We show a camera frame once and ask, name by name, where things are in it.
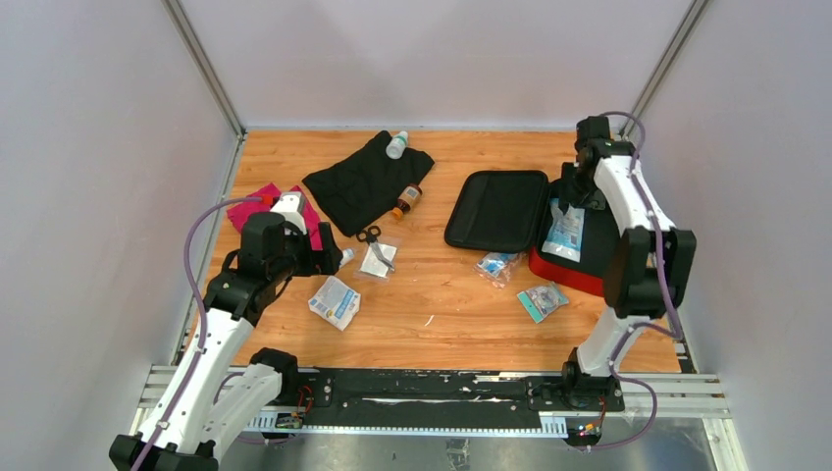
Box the white blue gauze packet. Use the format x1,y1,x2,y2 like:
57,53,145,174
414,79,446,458
308,276,361,331

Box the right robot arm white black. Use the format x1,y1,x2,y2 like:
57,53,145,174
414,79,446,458
559,112,697,410

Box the clear bag white gauze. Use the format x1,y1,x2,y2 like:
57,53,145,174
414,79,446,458
354,236,400,283

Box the light blue wipes packet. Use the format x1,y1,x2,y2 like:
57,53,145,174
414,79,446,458
542,198,585,263

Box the small white blue bottle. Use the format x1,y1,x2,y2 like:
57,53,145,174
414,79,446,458
339,248,355,267

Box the aluminium frame rail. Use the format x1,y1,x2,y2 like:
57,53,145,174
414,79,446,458
110,365,729,470

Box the teal header cotton ball bag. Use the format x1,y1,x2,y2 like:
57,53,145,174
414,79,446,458
517,282,569,324

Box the black handled scissors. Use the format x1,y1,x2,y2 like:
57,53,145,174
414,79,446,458
356,226,395,272

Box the pink cloth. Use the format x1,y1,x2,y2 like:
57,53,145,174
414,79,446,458
228,183,323,250

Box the clear bag blue items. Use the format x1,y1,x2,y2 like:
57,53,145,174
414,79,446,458
474,252,524,288

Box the black cloth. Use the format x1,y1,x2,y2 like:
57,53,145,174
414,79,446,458
302,131,435,237

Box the brown bottle orange cap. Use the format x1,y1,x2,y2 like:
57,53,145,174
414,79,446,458
391,184,423,220

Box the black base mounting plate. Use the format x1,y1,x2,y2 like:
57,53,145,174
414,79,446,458
271,368,625,431

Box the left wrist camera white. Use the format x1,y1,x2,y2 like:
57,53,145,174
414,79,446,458
260,191,308,236

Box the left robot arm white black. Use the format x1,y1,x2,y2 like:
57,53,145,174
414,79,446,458
109,211,342,470

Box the red black medicine kit case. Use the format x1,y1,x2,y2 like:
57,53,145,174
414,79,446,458
443,170,620,296

